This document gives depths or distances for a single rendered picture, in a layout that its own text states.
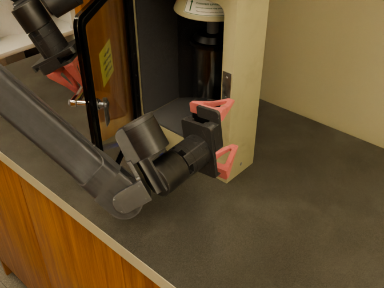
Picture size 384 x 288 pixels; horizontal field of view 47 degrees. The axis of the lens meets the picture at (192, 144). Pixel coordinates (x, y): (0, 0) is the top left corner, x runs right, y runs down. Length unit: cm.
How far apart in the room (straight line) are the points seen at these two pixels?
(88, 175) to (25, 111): 13
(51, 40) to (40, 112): 26
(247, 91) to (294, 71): 40
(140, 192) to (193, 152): 11
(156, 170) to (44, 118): 18
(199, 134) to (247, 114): 32
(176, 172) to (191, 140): 7
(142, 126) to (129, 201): 11
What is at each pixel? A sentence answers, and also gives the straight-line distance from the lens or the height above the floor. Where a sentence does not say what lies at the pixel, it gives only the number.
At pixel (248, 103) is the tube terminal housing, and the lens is 102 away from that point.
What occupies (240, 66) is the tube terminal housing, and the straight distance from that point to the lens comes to 94.
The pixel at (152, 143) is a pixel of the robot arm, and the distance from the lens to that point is 67.
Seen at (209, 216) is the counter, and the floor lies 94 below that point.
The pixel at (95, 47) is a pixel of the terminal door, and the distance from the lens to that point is 88.
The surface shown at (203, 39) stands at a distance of 105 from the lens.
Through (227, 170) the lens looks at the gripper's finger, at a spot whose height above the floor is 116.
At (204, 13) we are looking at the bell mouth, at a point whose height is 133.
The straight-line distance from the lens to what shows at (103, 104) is 89.
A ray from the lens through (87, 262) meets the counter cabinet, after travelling 128.
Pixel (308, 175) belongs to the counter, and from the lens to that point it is 115.
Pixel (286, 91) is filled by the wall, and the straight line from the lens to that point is 141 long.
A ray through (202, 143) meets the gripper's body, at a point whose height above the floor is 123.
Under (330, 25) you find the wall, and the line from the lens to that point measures 128.
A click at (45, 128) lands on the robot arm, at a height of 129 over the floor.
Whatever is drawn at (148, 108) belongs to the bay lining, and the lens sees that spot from 120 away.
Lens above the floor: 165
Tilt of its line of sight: 36 degrees down
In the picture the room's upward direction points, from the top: straight up
